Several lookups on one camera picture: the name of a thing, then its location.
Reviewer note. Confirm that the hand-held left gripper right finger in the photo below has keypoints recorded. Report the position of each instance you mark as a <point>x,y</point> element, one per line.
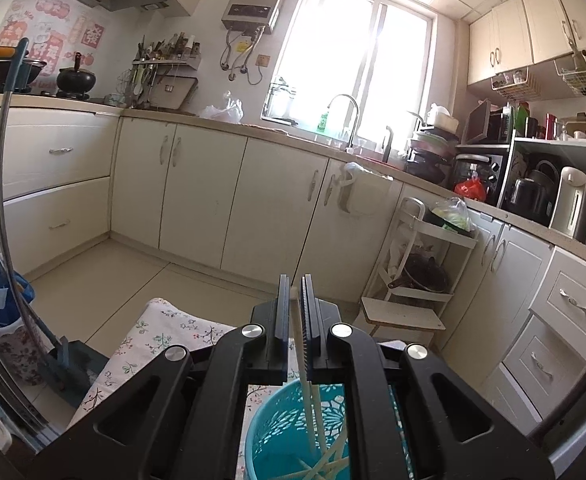
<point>307,320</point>

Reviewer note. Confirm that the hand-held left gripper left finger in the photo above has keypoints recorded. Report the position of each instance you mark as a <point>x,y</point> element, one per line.
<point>285,320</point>

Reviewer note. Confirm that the single bamboo chopstick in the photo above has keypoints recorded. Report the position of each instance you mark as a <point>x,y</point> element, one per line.
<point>297,325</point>

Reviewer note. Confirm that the teal perforated plastic basket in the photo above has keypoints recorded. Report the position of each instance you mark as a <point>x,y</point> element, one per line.
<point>273,440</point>

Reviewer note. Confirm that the white kitchen trolley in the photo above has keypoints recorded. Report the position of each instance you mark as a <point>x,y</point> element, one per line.
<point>403,310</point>

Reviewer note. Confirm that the floral tablecloth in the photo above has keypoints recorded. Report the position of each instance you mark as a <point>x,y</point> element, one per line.
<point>163,330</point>

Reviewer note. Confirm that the dark pan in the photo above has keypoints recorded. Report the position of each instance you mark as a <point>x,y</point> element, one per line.
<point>423,275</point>

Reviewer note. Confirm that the white door hook bag holder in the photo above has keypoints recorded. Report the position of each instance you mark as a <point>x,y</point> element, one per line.
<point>348,185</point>

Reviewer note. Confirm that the cream base kitchen cabinets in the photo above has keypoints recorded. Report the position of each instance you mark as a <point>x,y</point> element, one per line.
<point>198,200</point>

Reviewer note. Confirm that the clear bag of vegetables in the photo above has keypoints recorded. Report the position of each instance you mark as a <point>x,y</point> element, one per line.
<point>450,217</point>

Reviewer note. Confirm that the green dish soap bottle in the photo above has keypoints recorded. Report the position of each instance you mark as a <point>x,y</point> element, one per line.
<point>322,122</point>

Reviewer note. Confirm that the dish rack with bowls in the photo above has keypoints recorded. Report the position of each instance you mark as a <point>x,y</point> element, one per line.
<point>430,157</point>

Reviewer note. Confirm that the red plastic bag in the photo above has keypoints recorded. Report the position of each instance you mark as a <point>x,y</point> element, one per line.
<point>470,189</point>

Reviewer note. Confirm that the chrome kitchen faucet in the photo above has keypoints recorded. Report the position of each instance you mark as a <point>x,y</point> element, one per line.
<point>355,110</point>

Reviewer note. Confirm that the white plastic bag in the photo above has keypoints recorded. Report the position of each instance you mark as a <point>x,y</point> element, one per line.
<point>223,110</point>

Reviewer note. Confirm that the black toaster oven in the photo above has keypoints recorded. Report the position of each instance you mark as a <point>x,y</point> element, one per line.
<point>488,170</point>

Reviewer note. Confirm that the white lidded container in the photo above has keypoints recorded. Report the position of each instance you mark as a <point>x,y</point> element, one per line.
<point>443,119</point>

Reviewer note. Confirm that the wooden cutting board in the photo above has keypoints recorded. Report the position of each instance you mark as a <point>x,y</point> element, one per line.
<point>173,92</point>

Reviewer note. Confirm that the black kettle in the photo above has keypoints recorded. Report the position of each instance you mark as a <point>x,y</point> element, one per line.
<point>528,195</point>

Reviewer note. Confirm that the kitchen window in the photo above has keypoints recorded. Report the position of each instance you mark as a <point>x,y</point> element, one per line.
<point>353,60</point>

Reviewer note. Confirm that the black microwave oven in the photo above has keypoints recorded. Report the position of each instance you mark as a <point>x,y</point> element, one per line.
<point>483,122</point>

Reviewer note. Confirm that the white electric kettle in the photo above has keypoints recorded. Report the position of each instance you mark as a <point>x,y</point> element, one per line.
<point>570,205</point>

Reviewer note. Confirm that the white countertop shelf rack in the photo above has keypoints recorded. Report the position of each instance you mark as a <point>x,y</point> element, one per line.
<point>553,145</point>

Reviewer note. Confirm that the silver gas water heater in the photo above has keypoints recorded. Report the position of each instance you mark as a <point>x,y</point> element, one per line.
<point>255,2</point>

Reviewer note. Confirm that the black cooking pot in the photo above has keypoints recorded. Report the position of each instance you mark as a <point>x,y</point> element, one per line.
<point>74,80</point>

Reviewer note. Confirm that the black wok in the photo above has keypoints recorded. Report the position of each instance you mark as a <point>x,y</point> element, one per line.
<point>30,72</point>

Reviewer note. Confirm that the wall utensil rack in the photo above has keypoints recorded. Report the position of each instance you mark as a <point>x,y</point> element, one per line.
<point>165,55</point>

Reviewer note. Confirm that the grey sliding door frame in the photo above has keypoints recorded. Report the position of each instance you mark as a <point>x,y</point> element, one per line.
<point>3,400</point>

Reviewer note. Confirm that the cream wall cabinets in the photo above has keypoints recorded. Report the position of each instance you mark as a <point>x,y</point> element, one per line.
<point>523,30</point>

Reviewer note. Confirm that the red wall stickers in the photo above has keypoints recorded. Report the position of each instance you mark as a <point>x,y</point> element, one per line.
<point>48,35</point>

